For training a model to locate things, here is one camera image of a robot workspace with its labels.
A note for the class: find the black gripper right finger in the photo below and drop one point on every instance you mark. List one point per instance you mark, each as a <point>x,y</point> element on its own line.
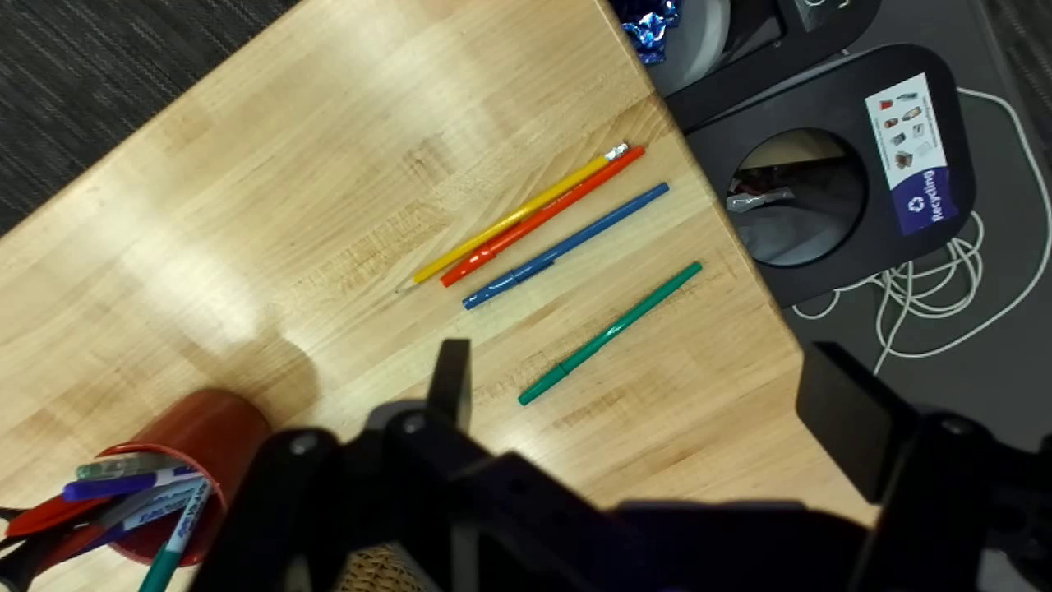
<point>853,417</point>

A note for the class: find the grey trash bin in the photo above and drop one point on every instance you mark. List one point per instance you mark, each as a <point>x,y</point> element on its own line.
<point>686,42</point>

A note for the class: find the orange pen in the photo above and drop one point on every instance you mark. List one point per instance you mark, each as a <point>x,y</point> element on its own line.
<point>525,229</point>

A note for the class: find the red pen cup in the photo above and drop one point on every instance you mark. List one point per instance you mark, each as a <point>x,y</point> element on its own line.
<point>212,433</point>

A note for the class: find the yellow pencil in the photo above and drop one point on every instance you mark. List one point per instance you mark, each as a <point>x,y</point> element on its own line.
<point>537,202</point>

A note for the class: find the black recycling bin lid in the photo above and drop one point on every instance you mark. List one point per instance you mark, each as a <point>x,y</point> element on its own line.
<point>840,172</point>

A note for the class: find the green pen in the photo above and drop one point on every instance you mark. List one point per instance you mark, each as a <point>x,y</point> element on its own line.
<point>608,332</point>

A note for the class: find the blue pen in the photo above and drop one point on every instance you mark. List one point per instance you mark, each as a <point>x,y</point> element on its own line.
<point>567,246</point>

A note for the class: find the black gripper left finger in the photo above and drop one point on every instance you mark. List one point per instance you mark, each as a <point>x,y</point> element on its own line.
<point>449,394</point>

